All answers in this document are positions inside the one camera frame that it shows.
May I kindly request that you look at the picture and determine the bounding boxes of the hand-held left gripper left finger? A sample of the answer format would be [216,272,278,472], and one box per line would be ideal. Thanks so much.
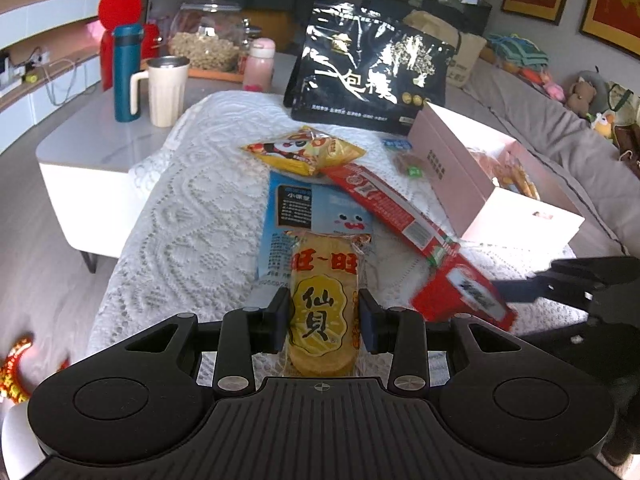
[125,289,291,392]

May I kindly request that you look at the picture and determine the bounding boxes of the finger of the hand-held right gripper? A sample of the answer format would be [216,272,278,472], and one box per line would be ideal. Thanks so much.
[492,255,640,313]
[515,310,601,357]

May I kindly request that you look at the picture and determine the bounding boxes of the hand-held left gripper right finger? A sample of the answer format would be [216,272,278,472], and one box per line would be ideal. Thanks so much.
[359,290,518,392]

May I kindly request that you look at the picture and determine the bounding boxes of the yellow rice cracker packet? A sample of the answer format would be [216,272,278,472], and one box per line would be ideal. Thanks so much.
[281,231,372,379]

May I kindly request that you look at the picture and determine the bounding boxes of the long red box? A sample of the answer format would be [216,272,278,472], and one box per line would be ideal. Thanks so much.
[320,162,519,334]

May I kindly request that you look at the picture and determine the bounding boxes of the pink cardboard box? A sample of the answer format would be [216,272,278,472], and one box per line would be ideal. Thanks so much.
[406,101,586,244]

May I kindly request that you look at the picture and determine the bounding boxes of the light blue snack packet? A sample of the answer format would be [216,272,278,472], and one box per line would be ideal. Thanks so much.
[256,192,377,307]

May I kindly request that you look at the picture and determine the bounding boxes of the white lace tablecloth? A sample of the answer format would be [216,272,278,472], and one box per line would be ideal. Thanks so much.
[87,90,604,392]

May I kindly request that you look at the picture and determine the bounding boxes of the small green label packet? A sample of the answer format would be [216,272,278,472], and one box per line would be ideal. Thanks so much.
[391,152,427,179]

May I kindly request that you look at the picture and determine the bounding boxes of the grey sofa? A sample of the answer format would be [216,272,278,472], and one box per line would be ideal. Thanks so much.
[444,55,640,272]

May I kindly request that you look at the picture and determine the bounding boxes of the yellow cartoon face snack packet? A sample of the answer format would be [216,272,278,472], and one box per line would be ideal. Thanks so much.
[239,129,369,178]

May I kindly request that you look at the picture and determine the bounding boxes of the brown bag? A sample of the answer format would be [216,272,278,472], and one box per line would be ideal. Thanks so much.
[611,121,640,182]

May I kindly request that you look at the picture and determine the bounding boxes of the small blue packet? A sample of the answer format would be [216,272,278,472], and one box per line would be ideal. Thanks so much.
[381,136,417,154]

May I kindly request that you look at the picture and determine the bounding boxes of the yellow stuffed toy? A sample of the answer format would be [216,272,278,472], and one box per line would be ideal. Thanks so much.
[591,109,617,139]

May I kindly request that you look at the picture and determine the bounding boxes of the grey stuffed toy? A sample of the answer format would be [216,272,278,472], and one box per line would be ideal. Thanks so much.
[564,71,609,117]

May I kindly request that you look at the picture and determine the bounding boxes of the white and green bag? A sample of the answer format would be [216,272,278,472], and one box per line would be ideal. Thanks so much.
[604,81,640,127]

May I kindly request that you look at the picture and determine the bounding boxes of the pile of colourful clothes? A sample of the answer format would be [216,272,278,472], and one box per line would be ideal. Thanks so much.
[486,31,552,81]

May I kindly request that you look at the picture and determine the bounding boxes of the beige tote bag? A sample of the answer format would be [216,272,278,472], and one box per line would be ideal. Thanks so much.
[401,9,489,89]

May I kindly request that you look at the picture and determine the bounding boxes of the large black snack bag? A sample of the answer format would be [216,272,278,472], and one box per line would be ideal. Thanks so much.
[283,1,457,137]

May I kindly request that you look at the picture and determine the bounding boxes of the wooden tray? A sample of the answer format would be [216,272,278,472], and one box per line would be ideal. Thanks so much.
[186,66,247,84]

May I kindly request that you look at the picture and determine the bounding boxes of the pink bottle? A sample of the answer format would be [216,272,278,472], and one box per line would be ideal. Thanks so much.
[242,37,277,93]

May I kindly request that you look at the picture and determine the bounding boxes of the grey top coffee table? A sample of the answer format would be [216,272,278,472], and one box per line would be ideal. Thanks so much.
[35,51,302,275]

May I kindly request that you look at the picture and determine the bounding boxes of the red and yellow knotted ornament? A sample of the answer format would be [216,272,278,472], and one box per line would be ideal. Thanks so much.
[0,336,72,404]

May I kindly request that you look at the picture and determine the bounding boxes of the teal thermos bottle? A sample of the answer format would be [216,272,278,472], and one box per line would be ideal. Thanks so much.
[111,23,147,124]

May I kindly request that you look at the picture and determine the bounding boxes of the glass dome jar of nuts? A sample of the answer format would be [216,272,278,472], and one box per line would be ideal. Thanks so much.
[166,0,249,74]

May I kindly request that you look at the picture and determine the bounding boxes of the red kettle with round lid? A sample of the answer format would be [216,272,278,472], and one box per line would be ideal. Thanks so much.
[96,0,162,93]

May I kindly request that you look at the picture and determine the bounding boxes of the white media cabinet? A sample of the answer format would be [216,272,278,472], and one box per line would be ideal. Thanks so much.
[0,0,157,157]

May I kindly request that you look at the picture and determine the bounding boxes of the cream mug with handle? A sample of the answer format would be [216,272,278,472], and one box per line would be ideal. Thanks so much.
[130,56,192,129]

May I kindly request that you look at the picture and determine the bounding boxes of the white cables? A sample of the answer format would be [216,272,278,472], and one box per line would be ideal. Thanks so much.
[0,47,83,108]

